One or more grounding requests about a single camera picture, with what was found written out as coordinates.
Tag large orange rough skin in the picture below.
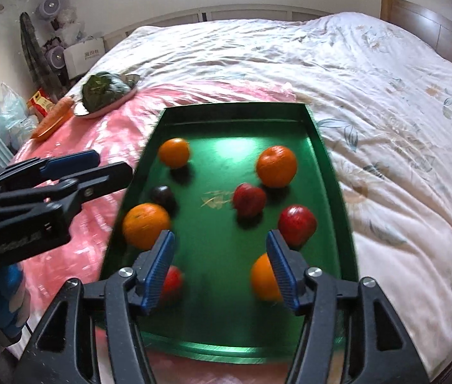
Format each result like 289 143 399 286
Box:
255 146 297 188

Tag small dark red fruit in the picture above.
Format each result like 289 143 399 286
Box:
149 185 176 212

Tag grey fan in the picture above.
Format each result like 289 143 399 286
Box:
35 0 67 21

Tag orange rimmed white plate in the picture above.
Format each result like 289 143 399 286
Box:
31 109 73 142

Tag plaid hanging cloth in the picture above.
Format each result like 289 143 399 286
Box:
20 12 66 102

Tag round orange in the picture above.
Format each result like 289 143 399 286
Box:
122 203 171 252

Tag red yellow rice bag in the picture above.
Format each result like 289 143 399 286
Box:
26 88 55 121

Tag wooden headboard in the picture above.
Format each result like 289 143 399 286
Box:
381 0 452 62

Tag blue gloved left hand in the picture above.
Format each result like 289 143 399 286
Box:
0 264 31 347

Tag small orange tangerine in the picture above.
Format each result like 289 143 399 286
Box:
157 138 190 169

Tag carrot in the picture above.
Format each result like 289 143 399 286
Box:
38 96 75 125

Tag white cardboard box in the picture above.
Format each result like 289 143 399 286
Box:
64 38 105 79

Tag green leafy vegetable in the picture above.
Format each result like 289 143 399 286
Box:
81 72 133 113

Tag white plate with greens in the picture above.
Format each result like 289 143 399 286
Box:
73 71 140 119

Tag small orange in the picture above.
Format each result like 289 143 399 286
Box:
250 253 282 302

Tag green metal tray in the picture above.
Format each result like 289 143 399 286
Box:
119 102 358 364

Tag white floral bed quilt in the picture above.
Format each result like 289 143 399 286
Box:
9 11 452 384

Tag pink plastic sheet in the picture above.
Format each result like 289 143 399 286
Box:
15 82 296 383

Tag red apple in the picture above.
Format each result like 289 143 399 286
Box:
278 204 317 250
232 183 267 218

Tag translucent plastic bags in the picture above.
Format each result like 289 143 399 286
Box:
0 82 39 153

